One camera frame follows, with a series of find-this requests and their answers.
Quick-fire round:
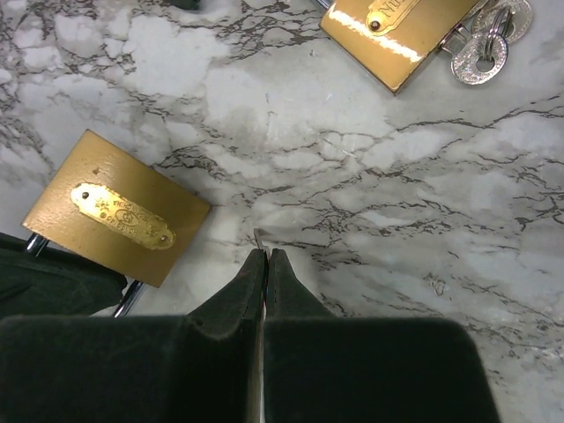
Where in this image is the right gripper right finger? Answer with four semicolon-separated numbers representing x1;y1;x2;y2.
263;249;500;422

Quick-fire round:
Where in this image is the long shackle brass padlock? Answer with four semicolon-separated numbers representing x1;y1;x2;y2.
317;0;477;95

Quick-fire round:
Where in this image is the long padlock key ring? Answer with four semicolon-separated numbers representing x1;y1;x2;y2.
440;0;535;85

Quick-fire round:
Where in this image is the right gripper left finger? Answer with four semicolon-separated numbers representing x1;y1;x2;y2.
1;249;265;422

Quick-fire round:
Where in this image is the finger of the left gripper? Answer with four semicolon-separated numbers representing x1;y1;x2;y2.
1;234;127;316

